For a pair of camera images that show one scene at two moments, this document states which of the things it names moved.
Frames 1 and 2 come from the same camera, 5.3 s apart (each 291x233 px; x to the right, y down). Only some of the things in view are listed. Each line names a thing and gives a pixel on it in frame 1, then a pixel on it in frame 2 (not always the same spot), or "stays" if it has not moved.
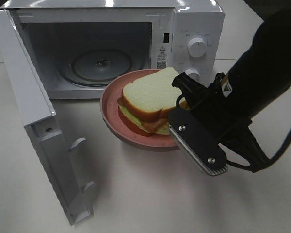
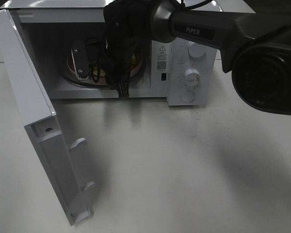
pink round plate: (112, 91) to (103, 79)
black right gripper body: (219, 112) to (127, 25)
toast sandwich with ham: (148, 102) to (102, 70)
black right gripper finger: (208, 155) to (79, 55)
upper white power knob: (197, 47) stays
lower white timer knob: (194, 73) stays
